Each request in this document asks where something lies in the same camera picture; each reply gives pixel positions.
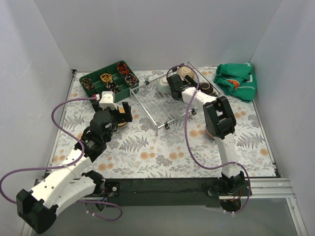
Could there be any purple cable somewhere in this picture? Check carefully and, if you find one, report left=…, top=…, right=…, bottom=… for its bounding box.
left=0, top=97, right=124, bottom=221
left=166, top=65, right=253, bottom=215

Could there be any aluminium frame rail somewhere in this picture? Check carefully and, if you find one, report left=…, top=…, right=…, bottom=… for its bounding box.
left=21, top=178, right=308, bottom=236

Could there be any light green bowl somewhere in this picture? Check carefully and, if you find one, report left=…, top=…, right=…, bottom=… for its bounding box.
left=157, top=77, right=171, bottom=93

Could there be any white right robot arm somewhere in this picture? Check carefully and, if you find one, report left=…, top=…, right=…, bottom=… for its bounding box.
left=166, top=74, right=245, bottom=196

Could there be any tan bowl front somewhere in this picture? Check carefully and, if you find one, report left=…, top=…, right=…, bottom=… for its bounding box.
left=118, top=122, right=128, bottom=128

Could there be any dark floral roll middle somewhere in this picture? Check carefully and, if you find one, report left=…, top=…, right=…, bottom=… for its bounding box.
left=105, top=81, right=121, bottom=94

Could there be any dark patterned bowl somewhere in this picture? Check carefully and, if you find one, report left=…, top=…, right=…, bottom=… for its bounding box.
left=199, top=82, right=216, bottom=96

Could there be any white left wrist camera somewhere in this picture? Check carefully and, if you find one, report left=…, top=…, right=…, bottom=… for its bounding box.
left=95, top=91, right=118, bottom=110

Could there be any dark floral roll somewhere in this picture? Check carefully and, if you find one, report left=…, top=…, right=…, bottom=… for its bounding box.
left=105, top=81, right=121, bottom=94
left=125, top=74, right=138, bottom=87

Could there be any metal wire dish rack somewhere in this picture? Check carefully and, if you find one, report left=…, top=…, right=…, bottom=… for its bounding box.
left=129, top=61, right=221, bottom=135

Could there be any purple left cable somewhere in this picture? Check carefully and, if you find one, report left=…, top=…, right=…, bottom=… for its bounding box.
left=0, top=97, right=124, bottom=221

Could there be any green cloth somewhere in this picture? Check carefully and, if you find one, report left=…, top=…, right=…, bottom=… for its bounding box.
left=214, top=61, right=257, bottom=103

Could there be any dark patterned roll left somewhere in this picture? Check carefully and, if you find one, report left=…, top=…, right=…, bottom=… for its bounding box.
left=81, top=78, right=95, bottom=91

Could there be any dark floral roll right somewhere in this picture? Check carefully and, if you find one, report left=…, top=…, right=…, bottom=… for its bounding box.
left=125, top=74, right=138, bottom=87

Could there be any green compartment tray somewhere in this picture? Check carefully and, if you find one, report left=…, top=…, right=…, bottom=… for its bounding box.
left=79, top=60, right=139, bottom=102

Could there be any yellow patterned roll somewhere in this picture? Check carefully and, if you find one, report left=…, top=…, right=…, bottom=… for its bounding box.
left=100, top=73, right=113, bottom=84

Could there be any orange black roll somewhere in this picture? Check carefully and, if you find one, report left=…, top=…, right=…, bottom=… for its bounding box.
left=117, top=62, right=129, bottom=75

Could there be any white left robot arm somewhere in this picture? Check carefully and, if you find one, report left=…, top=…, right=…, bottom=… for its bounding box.
left=16, top=102, right=132, bottom=234

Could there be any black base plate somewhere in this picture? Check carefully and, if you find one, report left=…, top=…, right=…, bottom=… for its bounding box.
left=44, top=176, right=254, bottom=207

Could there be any beige bowl back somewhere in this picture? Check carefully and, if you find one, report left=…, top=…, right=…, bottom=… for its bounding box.
left=177, top=66, right=195, bottom=79

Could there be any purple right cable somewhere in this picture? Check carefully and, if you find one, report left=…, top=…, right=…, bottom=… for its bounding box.
left=166, top=65, right=253, bottom=215

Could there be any tan bowl gold rim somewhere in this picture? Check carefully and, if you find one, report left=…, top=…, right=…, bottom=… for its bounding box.
left=118, top=107, right=126, bottom=116

